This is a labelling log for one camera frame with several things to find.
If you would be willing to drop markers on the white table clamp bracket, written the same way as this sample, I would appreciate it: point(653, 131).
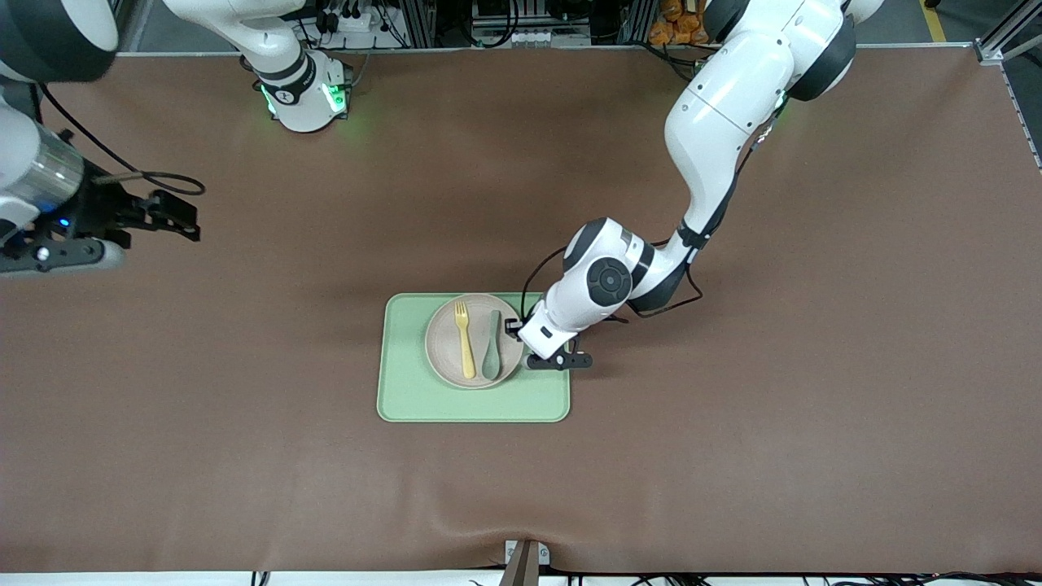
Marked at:
point(544, 555)

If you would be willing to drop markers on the beige round plate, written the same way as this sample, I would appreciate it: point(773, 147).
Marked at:
point(444, 342)

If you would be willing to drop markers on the brown table mat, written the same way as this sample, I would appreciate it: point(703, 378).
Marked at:
point(244, 407)

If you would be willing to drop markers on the grey-green plastic spoon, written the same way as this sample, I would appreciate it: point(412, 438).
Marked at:
point(491, 362)

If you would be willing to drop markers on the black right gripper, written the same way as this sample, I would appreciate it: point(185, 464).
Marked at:
point(108, 211)

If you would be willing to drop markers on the light green rectangular tray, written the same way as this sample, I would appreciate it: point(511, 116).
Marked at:
point(407, 391)

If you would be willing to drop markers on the aluminium frame post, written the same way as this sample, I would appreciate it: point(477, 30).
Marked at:
point(419, 24)

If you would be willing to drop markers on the aluminium table side rail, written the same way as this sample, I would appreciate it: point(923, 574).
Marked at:
point(1022, 114)

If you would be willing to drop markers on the aluminium frame strut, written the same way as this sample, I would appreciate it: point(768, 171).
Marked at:
point(1005, 37)

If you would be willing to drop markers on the orange snack bag pile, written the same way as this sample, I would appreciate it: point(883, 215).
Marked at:
point(672, 24)

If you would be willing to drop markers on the brown metal mount bar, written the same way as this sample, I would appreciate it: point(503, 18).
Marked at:
point(521, 570)

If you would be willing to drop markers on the yellow plastic fork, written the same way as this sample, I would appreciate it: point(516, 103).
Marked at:
point(466, 350)

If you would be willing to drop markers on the white power strip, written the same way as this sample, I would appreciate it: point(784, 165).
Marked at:
point(358, 20)

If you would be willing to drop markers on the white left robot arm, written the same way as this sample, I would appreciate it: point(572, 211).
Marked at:
point(716, 106)

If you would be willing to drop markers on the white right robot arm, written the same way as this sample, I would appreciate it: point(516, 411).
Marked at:
point(297, 106)

